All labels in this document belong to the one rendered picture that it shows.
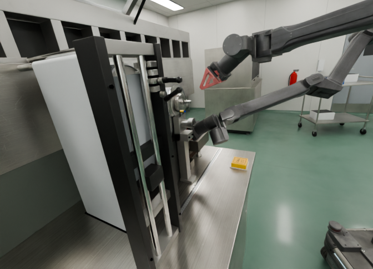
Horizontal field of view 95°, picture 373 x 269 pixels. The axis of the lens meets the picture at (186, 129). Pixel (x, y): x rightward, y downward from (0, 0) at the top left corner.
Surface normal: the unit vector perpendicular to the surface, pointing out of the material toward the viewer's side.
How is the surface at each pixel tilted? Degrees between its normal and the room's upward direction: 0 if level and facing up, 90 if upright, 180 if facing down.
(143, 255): 90
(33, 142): 90
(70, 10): 90
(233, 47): 83
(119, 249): 0
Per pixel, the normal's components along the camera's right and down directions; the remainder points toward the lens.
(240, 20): -0.44, 0.35
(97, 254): -0.08, -0.93
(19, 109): 0.89, 0.08
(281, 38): -0.86, 0.17
